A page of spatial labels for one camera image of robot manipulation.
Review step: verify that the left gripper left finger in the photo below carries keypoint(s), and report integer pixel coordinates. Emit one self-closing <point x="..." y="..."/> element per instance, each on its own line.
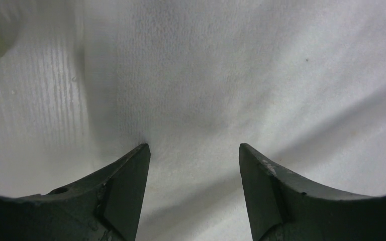
<point x="104" y="205"/>

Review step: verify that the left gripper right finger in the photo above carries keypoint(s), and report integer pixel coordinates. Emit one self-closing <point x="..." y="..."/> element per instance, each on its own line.
<point x="283" y="205"/>

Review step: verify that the white towel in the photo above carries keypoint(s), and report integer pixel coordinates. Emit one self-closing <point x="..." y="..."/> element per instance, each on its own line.
<point x="303" y="82"/>

